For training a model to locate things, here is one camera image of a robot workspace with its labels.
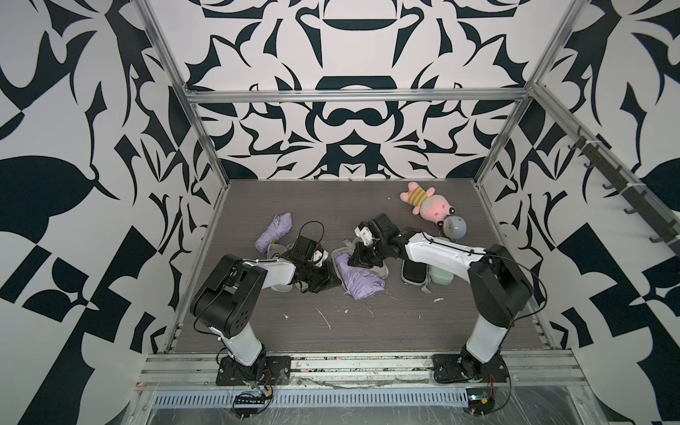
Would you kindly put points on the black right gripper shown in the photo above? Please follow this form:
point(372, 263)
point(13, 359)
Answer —
point(359, 258)

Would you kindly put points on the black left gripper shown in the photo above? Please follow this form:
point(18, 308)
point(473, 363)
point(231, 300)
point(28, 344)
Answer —
point(326, 280)

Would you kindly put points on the lavender umbrella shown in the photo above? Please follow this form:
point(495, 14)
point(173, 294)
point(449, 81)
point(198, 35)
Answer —
point(359, 283)
point(279, 227)

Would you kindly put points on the lavender umbrella case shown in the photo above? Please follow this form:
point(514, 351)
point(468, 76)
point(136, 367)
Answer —
point(348, 248)

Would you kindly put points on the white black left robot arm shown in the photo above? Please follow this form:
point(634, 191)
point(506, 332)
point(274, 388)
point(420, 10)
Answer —
point(227, 299)

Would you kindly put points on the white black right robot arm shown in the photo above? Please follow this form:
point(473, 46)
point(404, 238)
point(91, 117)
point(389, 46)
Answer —
point(500, 289)

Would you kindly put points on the pink plush pig toy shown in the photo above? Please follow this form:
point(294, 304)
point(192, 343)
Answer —
point(427, 204)

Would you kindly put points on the blue round alarm clock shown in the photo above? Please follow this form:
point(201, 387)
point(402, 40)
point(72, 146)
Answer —
point(454, 228)

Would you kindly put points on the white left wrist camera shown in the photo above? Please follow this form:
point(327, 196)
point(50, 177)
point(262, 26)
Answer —
point(319, 256)

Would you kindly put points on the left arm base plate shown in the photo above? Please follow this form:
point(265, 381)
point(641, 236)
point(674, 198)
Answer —
point(270, 370)

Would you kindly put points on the white perforated cable tray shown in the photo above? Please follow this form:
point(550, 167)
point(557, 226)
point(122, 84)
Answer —
point(322, 398)

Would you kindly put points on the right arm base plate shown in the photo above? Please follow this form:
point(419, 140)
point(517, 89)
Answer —
point(451, 367)

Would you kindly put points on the aluminium cage frame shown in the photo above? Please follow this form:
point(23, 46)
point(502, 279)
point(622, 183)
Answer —
point(493, 91)

